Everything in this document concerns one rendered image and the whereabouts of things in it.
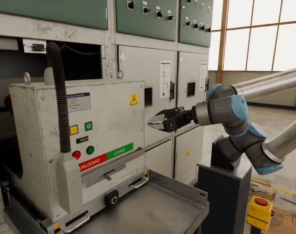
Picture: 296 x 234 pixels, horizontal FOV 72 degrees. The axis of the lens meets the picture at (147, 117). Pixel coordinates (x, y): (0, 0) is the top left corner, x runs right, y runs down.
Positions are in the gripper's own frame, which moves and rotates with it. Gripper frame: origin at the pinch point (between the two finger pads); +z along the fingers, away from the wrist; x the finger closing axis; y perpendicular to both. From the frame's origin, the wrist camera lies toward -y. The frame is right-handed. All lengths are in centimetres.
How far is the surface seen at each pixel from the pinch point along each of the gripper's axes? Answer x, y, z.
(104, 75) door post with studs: 28, 27, 35
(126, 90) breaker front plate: 15.5, 2.4, 7.9
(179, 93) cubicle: 2, 106, 17
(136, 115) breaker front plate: 3.0, 8.2, 9.6
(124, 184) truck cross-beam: -25.9, -2.6, 19.1
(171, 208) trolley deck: -39.0, -0.6, -0.4
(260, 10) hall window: 170, 809, -120
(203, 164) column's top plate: -50, 67, 0
